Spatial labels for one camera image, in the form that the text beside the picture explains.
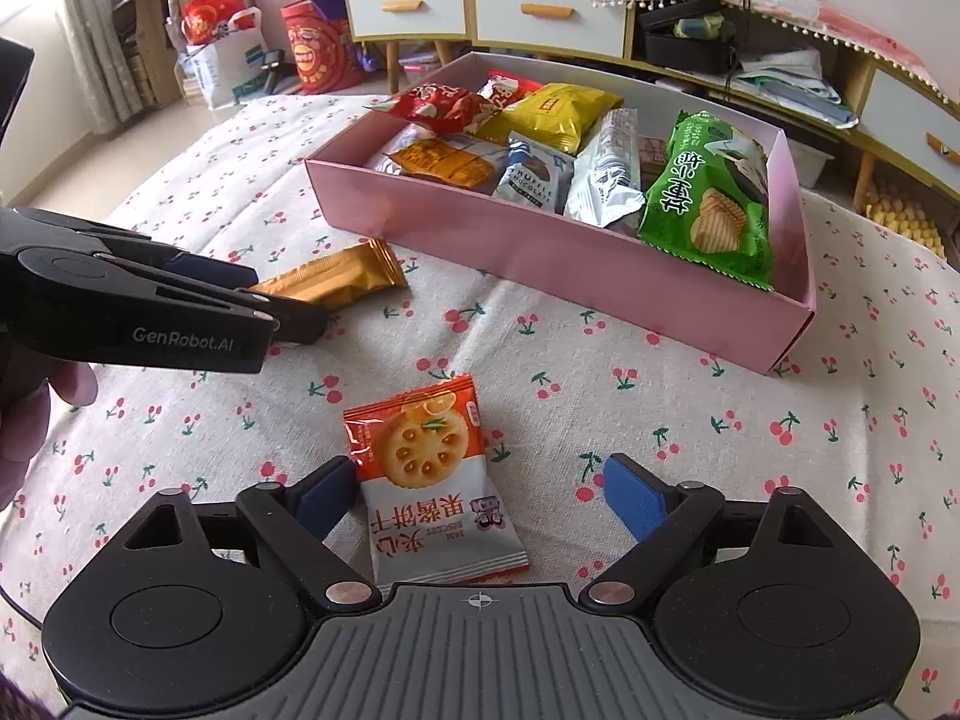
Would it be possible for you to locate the gold wafer bar pack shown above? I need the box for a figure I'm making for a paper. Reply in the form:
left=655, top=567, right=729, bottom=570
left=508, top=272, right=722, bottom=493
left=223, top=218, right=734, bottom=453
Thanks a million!
left=252, top=239, right=409, bottom=312

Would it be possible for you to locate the red white biscuit pack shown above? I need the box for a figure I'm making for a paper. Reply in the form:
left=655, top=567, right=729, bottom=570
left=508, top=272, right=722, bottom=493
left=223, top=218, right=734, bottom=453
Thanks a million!
left=343, top=374, right=529, bottom=592

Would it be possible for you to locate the orange silver snack pack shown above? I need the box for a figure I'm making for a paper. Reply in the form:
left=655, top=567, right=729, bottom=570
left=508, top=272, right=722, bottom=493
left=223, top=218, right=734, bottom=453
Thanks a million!
left=387, top=135, right=508, bottom=188

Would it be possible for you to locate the white rice cracker pack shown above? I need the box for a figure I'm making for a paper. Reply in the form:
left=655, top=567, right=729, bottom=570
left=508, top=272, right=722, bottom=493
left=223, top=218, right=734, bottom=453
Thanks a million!
left=364, top=124, right=433, bottom=176

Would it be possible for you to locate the blue silver chocolate pack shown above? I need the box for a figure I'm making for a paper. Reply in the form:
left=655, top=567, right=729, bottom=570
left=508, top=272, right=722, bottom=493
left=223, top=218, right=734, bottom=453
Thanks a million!
left=493, top=132, right=574, bottom=215

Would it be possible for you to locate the green chips snack bag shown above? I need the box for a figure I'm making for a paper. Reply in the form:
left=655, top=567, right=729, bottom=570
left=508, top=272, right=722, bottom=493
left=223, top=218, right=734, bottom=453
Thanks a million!
left=638, top=110, right=773, bottom=291

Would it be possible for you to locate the long silver-green snack pack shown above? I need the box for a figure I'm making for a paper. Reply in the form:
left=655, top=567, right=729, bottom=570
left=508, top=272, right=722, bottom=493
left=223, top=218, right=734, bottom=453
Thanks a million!
left=563, top=107, right=646, bottom=236

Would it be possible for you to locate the yellow snack bag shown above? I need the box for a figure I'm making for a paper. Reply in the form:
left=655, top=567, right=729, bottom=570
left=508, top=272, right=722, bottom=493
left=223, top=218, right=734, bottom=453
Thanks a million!
left=477, top=83, right=623, bottom=156

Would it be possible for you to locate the clear cracker pack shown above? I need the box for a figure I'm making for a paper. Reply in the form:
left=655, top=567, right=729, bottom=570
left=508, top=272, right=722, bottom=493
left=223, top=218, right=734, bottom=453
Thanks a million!
left=638, top=137, right=667, bottom=190

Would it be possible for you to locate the small red candy pack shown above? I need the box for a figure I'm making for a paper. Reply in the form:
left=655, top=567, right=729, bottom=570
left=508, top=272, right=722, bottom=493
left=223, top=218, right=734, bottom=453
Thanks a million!
left=478, top=68, right=542, bottom=109

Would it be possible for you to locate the person left hand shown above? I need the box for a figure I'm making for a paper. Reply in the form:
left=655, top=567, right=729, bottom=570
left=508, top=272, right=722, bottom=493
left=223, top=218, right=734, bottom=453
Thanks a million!
left=0, top=362, right=98, bottom=509

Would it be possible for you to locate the white shopping bag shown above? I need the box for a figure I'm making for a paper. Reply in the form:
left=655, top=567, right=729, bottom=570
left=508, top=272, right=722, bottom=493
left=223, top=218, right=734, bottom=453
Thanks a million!
left=187, top=7, right=267, bottom=110

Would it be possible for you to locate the cherry print floor cloth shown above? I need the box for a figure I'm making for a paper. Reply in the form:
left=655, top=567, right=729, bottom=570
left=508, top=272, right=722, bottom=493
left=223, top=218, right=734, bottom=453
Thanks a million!
left=0, top=92, right=960, bottom=720

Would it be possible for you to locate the red round gift box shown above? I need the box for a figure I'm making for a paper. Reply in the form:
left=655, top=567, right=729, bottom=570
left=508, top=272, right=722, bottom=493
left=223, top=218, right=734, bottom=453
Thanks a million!
left=281, top=0, right=364, bottom=94

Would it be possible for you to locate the red gift bag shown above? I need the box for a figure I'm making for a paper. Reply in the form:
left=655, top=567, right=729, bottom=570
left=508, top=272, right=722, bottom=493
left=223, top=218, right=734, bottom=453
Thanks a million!
left=181, top=0, right=245, bottom=46

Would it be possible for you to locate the pink cardboard box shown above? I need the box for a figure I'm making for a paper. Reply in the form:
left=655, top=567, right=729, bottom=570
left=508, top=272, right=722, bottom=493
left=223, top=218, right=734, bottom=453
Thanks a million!
left=306, top=54, right=817, bottom=374

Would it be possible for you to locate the clear plastic storage bin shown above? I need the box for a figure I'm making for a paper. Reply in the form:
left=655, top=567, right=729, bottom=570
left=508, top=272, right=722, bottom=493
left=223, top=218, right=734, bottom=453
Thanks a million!
left=788, top=138, right=835, bottom=188

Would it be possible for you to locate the yellow egg tray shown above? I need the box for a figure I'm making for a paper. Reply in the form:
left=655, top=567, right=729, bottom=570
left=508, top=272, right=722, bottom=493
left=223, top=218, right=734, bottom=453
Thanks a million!
left=862, top=179, right=946, bottom=259

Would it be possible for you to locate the wooden tv cabinet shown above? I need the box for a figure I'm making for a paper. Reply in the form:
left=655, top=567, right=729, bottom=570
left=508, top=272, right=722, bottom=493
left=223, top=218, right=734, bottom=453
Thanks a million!
left=347, top=0, right=958, bottom=199

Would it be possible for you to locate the black storage bag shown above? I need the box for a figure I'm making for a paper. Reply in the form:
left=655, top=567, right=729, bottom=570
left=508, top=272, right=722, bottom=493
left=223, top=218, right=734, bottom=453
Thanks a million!
left=640, top=0, right=737, bottom=75

